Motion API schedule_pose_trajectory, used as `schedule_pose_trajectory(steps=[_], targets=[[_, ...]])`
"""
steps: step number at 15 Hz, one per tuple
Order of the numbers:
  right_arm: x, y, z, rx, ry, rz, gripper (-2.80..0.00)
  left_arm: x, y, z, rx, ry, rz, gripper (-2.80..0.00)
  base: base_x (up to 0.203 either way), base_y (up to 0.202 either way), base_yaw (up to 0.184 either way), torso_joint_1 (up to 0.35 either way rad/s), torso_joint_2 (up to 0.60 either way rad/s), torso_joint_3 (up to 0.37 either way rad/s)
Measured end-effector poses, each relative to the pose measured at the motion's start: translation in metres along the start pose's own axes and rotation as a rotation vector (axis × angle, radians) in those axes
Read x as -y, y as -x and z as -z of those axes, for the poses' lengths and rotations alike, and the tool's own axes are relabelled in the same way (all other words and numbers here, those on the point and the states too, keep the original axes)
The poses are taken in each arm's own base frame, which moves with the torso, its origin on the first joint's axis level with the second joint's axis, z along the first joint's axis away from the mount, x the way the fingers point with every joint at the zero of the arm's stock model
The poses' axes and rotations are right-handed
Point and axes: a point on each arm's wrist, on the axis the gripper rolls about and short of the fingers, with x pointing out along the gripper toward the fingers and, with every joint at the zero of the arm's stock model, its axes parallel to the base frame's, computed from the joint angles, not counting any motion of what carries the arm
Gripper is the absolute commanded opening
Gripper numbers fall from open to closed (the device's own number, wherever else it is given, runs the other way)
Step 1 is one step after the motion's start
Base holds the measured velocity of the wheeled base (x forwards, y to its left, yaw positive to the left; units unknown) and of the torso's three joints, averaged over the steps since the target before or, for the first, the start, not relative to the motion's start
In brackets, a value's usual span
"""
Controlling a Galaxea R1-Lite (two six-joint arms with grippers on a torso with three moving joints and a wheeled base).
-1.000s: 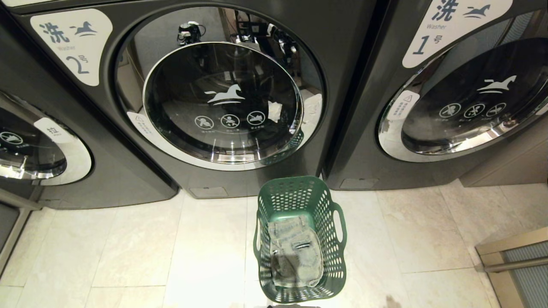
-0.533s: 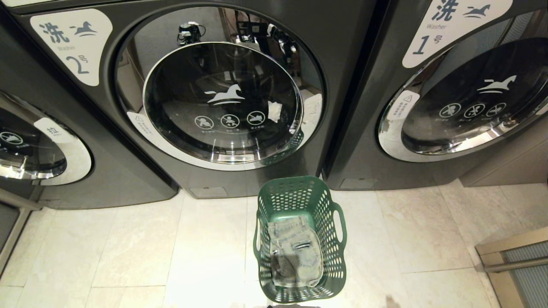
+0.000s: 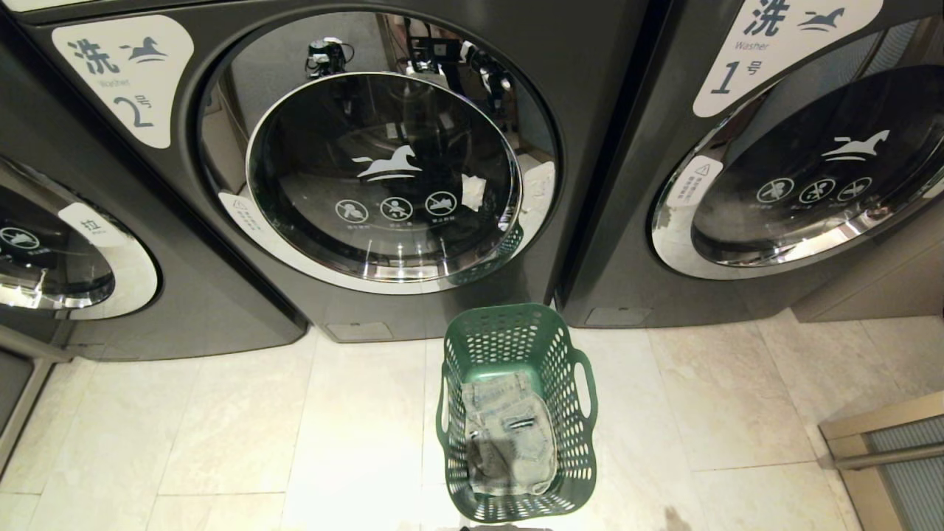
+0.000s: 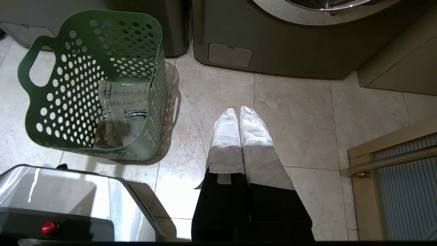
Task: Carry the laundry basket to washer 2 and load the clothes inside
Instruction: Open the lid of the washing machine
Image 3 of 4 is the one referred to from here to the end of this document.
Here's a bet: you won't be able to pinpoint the green plastic laundry basket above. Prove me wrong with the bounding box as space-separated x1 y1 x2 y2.
434 303 598 524

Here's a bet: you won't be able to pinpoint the round glass washer door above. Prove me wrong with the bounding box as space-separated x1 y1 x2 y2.
195 10 562 296
649 18 944 282
0 156 160 321

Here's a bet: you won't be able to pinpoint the dark grey washing machine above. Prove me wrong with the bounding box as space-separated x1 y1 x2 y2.
6 0 651 344
555 0 944 330
0 10 309 362

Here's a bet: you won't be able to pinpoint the light blue denim jeans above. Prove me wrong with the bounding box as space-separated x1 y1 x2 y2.
461 371 558 497

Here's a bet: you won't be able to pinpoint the metal framed glass door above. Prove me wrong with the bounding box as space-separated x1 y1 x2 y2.
0 324 74 476
817 391 944 531

